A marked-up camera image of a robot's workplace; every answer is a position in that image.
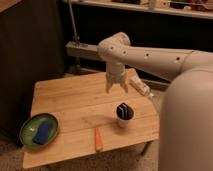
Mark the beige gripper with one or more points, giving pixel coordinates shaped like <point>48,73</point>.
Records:
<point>116,77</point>

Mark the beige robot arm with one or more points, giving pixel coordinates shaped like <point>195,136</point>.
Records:
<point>186,117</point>

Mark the black object in cup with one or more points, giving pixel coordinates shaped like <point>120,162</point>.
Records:
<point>122,111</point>

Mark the white cup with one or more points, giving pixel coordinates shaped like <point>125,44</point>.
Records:
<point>123,123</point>

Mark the wooden table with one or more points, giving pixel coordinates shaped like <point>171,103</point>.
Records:
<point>80,103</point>

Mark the grey metal beam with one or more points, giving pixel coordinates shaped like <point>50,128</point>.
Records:
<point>85,51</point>

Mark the orange carrot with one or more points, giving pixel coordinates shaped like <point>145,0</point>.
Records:
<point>98,140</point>

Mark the metal pole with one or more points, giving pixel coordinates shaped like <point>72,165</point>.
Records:
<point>76,37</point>

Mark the blue sponge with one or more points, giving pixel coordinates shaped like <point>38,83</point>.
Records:
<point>42,134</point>

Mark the green ceramic plate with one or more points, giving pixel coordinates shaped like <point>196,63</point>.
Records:
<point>29,130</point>

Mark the wooden shelf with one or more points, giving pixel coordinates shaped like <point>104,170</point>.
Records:
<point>143,8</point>

